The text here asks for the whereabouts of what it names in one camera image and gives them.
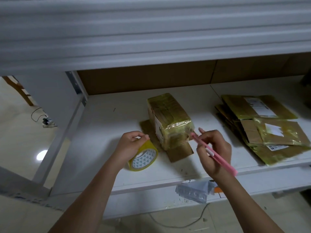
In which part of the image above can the person's left forearm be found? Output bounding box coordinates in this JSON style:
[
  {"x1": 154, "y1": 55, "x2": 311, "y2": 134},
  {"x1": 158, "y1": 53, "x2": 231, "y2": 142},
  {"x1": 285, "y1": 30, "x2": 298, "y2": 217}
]
[{"x1": 49, "y1": 160, "x2": 123, "y2": 233}]

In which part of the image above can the pink utility knife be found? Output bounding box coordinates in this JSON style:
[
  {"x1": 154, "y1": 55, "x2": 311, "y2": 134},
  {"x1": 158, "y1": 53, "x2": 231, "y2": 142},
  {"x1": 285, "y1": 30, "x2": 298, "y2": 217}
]
[{"x1": 189, "y1": 131, "x2": 239, "y2": 177}]

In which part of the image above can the yellow tape roll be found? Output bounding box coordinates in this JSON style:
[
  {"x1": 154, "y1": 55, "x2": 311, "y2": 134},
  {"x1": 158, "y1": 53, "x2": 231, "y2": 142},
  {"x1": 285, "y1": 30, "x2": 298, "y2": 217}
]
[{"x1": 127, "y1": 139, "x2": 159, "y2": 172}]

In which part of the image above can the person's right hand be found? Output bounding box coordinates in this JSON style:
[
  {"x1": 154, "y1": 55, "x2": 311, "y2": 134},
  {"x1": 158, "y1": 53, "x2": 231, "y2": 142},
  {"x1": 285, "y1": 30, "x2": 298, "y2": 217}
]
[{"x1": 189, "y1": 127, "x2": 233, "y2": 181}]

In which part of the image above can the white power strip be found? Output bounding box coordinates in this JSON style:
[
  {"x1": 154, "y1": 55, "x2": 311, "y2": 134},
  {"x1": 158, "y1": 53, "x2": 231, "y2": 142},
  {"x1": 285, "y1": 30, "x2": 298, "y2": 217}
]
[{"x1": 41, "y1": 116, "x2": 57, "y2": 128}]

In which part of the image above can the white metal shelf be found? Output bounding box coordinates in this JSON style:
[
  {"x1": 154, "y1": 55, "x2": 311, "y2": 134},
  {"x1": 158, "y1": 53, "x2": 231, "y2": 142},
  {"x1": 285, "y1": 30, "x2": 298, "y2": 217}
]
[{"x1": 0, "y1": 0, "x2": 311, "y2": 219}]

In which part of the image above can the stack of cardboard boxes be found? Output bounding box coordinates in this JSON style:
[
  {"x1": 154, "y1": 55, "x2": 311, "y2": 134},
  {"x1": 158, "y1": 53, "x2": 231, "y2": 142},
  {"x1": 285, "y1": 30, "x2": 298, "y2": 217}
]
[{"x1": 215, "y1": 94, "x2": 311, "y2": 167}]

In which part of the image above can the person's left hand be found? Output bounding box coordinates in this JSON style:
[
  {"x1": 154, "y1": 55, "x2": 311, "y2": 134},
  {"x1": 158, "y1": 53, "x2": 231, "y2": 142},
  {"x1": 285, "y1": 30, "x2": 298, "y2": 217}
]
[{"x1": 110, "y1": 131, "x2": 151, "y2": 171}]

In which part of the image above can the wooden chair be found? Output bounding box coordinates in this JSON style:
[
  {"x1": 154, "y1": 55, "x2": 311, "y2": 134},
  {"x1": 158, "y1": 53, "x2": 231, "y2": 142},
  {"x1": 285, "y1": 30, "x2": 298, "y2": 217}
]
[{"x1": 1, "y1": 75, "x2": 35, "y2": 107}]

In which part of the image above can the person's right forearm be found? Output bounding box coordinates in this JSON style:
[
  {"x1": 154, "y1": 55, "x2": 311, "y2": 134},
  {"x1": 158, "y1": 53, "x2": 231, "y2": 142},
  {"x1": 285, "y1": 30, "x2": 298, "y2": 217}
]
[{"x1": 213, "y1": 171, "x2": 285, "y2": 233}]

